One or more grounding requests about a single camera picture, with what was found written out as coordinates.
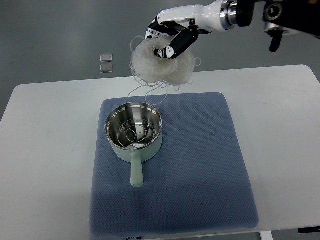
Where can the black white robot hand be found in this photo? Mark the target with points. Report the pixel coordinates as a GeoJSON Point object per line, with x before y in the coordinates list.
{"type": "Point", "coordinates": [184, 24]}

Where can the white vermicelli nest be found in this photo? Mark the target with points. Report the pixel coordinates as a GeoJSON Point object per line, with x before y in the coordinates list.
{"type": "Point", "coordinates": [157, 73]}

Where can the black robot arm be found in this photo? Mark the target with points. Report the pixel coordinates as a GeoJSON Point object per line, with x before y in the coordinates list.
{"type": "Point", "coordinates": [280, 16]}

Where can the mint green steel pot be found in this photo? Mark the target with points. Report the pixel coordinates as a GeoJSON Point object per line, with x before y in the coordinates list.
{"type": "Point", "coordinates": [128, 111]}

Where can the upper metal floor plate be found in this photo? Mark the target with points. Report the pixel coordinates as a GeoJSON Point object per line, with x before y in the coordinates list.
{"type": "Point", "coordinates": [106, 57]}

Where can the blue quilted mat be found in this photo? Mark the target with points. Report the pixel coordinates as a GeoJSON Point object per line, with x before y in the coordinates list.
{"type": "Point", "coordinates": [197, 182]}

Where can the wire steaming rack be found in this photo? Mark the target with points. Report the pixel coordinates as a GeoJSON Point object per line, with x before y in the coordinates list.
{"type": "Point", "coordinates": [135, 134]}

